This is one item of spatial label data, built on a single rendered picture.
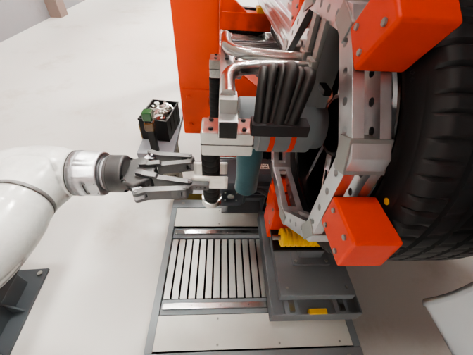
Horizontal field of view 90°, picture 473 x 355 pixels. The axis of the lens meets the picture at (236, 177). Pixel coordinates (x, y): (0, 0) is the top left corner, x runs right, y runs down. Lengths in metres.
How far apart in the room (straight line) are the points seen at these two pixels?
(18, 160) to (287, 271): 0.91
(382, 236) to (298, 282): 0.69
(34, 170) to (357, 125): 0.52
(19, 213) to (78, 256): 1.03
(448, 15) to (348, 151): 0.18
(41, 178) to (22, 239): 0.11
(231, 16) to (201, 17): 1.97
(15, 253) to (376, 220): 0.53
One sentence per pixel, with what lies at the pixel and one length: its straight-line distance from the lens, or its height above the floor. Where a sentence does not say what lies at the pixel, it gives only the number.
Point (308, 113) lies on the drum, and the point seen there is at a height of 0.91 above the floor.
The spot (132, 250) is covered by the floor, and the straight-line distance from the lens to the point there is 1.41.
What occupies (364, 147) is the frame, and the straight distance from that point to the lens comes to 0.39.
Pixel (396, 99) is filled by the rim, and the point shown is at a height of 1.01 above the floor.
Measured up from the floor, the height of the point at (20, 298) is 0.02.
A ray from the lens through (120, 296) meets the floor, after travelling 1.32.
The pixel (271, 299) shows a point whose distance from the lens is 1.08.
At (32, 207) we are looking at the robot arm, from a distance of 0.49.
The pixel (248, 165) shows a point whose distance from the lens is 0.80.
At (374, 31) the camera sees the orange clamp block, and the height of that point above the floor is 1.10.
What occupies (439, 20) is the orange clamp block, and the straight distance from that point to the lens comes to 0.37.
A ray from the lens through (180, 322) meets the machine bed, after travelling 1.14.
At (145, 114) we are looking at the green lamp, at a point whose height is 0.65.
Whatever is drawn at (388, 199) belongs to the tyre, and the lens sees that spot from 0.45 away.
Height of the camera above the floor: 1.17
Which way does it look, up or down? 44 degrees down
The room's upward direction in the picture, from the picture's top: 5 degrees clockwise
